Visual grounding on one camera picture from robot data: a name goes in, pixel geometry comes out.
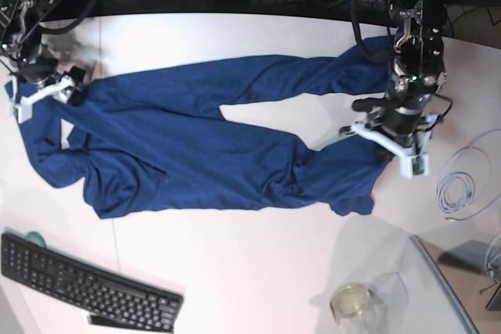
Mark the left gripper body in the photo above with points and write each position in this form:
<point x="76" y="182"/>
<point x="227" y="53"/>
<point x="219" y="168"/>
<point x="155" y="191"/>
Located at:
<point x="400" y="128"/>

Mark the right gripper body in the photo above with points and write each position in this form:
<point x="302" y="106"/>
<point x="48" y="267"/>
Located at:
<point x="34" y="82"/>

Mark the blue t-shirt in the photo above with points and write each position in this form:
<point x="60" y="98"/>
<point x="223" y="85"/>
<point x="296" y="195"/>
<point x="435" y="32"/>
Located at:
<point x="157" y="140"/>

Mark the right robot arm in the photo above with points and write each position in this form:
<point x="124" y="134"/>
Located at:
<point x="22" y="30"/>

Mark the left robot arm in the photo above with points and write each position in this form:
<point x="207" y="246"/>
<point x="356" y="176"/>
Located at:
<point x="416" y="72"/>

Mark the grey metal stand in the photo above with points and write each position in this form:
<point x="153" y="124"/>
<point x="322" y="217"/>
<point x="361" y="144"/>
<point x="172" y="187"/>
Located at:
<point x="474" y="268"/>

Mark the green tape roll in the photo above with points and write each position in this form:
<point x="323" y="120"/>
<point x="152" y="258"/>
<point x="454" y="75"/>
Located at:
<point x="35" y="238"/>

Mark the clear glass jar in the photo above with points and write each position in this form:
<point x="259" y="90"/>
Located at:
<point x="378" y="306"/>

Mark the black keyboard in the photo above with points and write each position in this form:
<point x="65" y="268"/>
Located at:
<point x="117" y="300"/>

